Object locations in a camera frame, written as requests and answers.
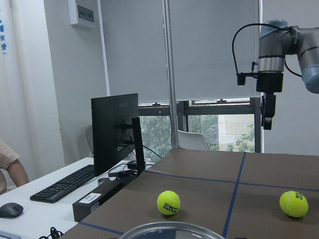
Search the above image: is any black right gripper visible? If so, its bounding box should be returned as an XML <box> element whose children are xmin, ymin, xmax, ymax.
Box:
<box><xmin>256</xmin><ymin>72</ymin><xmax>283</xmax><ymax>130</ymax></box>

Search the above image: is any yellow tennis ball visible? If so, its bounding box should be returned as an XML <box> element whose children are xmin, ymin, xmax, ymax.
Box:
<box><xmin>157</xmin><ymin>190</ymin><xmax>181</xmax><ymax>216</ymax></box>
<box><xmin>279</xmin><ymin>191</ymin><xmax>309</xmax><ymax>218</ymax></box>

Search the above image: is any white blue tennis ball can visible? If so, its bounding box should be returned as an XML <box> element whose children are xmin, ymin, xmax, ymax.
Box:
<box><xmin>120</xmin><ymin>222</ymin><xmax>224</xmax><ymax>239</ymax></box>

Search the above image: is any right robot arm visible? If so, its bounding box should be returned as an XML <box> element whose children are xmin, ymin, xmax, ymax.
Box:
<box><xmin>256</xmin><ymin>20</ymin><xmax>319</xmax><ymax>130</ymax></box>

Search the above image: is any white chair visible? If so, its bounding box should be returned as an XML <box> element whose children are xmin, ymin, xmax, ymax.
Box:
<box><xmin>177</xmin><ymin>130</ymin><xmax>207</xmax><ymax>150</ymax></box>

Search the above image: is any black computer monitor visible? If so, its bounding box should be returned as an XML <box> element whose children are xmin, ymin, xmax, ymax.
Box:
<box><xmin>91</xmin><ymin>93</ymin><xmax>146</xmax><ymax>176</ymax></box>

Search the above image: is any dark cardboard box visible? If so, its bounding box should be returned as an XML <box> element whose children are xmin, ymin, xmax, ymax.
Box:
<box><xmin>72</xmin><ymin>180</ymin><xmax>123</xmax><ymax>222</ymax></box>

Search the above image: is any black keyboard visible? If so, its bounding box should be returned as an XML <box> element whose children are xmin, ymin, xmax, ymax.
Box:
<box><xmin>30</xmin><ymin>164</ymin><xmax>94</xmax><ymax>203</ymax></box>

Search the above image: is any seated person beige shirt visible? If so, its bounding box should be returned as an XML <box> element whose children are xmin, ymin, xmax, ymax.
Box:
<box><xmin>0</xmin><ymin>140</ymin><xmax>29</xmax><ymax>187</ymax></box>

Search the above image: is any black computer mouse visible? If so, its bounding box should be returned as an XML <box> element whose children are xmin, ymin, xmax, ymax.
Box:
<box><xmin>0</xmin><ymin>203</ymin><xmax>24</xmax><ymax>218</ymax></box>

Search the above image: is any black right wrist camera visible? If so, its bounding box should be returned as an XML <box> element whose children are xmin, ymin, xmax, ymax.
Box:
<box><xmin>236</xmin><ymin>72</ymin><xmax>258</xmax><ymax>86</ymax></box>

